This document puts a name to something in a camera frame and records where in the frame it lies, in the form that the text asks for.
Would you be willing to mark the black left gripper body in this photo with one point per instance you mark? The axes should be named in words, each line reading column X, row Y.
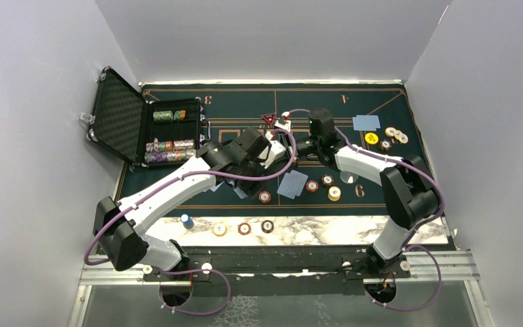
column 252, row 168

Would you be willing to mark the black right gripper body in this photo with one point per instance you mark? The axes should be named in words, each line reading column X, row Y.
column 309, row 145

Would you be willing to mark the blue playing card deck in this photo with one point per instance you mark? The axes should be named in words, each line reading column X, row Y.
column 240, row 193

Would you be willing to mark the blue card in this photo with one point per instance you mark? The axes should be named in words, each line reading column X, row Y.
column 298, row 181
column 213, row 189
column 373, row 122
column 360, row 123
column 285, row 187

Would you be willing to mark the white round button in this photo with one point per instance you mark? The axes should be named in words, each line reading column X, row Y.
column 348, row 177

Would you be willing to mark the red triangular dealer button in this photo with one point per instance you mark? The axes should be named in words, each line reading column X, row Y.
column 269, row 118

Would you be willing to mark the yellow round button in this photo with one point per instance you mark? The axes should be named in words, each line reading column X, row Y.
column 371, row 138

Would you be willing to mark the red poker chip stack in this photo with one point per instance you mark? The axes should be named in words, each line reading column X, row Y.
column 244, row 228

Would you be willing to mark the brown poker chip stack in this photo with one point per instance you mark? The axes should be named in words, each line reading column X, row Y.
column 267, row 226

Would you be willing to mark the yellow poker chip stack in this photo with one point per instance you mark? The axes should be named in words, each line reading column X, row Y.
column 219, row 229

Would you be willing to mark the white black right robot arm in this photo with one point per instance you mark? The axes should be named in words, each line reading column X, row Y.
column 411, row 195

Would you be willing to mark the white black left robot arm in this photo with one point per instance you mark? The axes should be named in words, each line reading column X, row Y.
column 120, row 227

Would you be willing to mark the mixed chips row in case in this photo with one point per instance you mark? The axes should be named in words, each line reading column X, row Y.
column 167, row 146

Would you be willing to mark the purple chips row in case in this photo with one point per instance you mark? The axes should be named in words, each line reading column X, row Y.
column 168, row 156

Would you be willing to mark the blue poker chip stack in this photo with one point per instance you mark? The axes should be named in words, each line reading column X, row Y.
column 187, row 221

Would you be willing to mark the green chips in case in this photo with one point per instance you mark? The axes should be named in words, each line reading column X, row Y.
column 169, row 115

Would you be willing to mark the black poker chip case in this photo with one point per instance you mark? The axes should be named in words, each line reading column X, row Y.
column 122, row 122

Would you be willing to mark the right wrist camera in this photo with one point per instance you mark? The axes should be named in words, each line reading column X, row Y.
column 320, row 121

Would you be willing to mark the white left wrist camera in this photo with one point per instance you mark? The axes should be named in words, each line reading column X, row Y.
column 275, row 151

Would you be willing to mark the black mounting rail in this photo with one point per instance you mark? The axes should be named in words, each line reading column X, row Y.
column 275, row 271

